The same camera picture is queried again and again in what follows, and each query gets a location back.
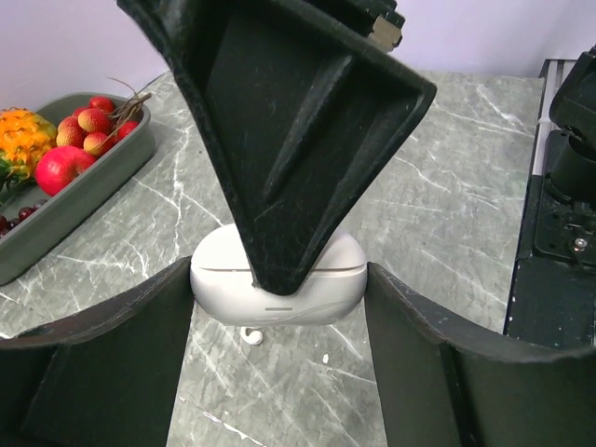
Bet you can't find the orange pineapple toy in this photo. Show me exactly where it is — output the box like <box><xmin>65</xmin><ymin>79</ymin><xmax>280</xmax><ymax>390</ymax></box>
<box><xmin>1</xmin><ymin>107</ymin><xmax>58</xmax><ymax>188</ymax></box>

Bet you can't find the dark grape bunch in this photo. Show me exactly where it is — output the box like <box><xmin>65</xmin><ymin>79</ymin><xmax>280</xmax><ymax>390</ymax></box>
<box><xmin>0</xmin><ymin>199</ymin><xmax>47</xmax><ymax>237</ymax></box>

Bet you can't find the red lychee bunch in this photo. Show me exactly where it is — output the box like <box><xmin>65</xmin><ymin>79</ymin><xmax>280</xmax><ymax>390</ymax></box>
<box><xmin>56</xmin><ymin>79</ymin><xmax>152</xmax><ymax>158</ymax></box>

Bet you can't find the grey fruit tray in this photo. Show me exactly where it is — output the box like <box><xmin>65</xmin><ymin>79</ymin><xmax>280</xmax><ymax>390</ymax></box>
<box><xmin>1</xmin><ymin>106</ymin><xmax>156</xmax><ymax>285</ymax></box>

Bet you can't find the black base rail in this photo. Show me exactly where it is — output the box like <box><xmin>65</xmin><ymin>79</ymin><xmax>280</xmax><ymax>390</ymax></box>
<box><xmin>503</xmin><ymin>60</ymin><xmax>595</xmax><ymax>349</ymax></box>

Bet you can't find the red apple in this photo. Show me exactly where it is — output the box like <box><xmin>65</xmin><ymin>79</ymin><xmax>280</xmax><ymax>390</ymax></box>
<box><xmin>34</xmin><ymin>145</ymin><xmax>96</xmax><ymax>196</ymax></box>

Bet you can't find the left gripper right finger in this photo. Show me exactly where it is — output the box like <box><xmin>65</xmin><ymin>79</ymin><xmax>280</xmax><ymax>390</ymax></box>
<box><xmin>365</xmin><ymin>263</ymin><xmax>595</xmax><ymax>446</ymax></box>

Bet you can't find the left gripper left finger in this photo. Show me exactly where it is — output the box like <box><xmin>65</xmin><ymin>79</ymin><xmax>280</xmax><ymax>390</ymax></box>
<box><xmin>1</xmin><ymin>261</ymin><xmax>194</xmax><ymax>446</ymax></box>

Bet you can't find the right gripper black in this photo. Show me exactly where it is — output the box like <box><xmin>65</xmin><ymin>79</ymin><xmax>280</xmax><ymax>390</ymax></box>
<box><xmin>119</xmin><ymin>0</ymin><xmax>437</xmax><ymax>278</ymax></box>

